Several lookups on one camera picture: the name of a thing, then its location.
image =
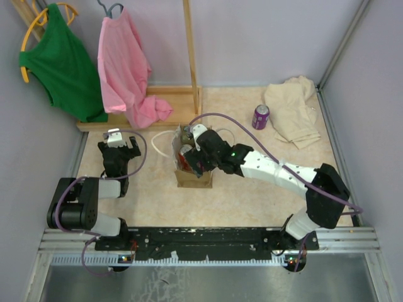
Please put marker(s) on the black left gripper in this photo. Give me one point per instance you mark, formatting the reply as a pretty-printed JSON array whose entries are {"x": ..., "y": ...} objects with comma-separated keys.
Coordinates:
[{"x": 133, "y": 151}]

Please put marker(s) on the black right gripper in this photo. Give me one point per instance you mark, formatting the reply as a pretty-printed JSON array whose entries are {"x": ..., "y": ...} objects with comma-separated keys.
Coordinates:
[{"x": 194, "y": 156}]

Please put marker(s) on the purple Fanta can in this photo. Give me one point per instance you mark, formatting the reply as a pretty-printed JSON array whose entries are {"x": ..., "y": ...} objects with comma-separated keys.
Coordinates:
[{"x": 260, "y": 117}]

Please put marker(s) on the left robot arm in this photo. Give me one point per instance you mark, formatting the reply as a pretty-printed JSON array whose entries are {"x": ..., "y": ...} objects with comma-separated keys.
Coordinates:
[{"x": 74, "y": 207}]

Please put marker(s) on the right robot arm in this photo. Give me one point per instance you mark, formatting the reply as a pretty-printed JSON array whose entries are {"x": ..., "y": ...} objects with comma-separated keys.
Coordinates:
[{"x": 323, "y": 190}]

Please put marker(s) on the clear glass beverage bottle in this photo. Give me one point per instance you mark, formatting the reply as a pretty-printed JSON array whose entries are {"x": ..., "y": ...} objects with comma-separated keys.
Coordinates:
[{"x": 186, "y": 137}]

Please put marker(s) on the red Coca-Cola can upright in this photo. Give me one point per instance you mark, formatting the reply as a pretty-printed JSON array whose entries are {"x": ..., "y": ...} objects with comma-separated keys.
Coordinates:
[{"x": 184, "y": 149}]

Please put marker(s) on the wooden clothes rack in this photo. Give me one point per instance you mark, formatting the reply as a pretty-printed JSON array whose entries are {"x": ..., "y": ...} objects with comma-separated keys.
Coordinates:
[{"x": 186, "y": 101}]

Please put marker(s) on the pink t-shirt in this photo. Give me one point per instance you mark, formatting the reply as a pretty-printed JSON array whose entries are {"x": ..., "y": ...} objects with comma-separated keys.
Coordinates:
[{"x": 124, "y": 72}]

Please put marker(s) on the beige crumpled cloth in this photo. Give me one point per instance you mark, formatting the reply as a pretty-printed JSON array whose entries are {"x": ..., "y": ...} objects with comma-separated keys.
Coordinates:
[{"x": 290, "y": 115}]

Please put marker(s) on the green tank top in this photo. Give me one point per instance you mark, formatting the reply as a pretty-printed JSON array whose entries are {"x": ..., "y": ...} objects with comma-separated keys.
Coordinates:
[{"x": 64, "y": 68}]

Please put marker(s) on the grey clothes hanger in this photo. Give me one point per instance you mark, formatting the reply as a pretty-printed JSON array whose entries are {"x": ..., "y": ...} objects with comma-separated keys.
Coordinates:
[{"x": 109, "y": 11}]

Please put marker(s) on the yellow clothes hanger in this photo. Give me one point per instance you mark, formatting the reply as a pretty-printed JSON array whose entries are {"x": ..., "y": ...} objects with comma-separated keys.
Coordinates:
[{"x": 39, "y": 22}]

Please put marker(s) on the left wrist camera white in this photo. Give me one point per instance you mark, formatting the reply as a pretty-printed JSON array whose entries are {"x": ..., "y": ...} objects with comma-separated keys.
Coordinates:
[{"x": 115, "y": 137}]

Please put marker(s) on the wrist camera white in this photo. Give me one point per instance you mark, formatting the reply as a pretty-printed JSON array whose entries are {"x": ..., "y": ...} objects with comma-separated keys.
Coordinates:
[
  {"x": 197, "y": 130},
  {"x": 115, "y": 137}
]

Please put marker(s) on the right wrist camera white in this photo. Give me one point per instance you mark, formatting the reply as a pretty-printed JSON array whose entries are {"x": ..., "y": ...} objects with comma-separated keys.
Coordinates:
[{"x": 197, "y": 130}]

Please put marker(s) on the white rope bag handle left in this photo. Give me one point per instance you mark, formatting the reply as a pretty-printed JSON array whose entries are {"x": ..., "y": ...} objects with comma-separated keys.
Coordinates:
[{"x": 157, "y": 136}]

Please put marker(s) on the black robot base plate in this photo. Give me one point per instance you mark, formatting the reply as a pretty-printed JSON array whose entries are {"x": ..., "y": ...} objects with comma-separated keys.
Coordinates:
[{"x": 194, "y": 244}]

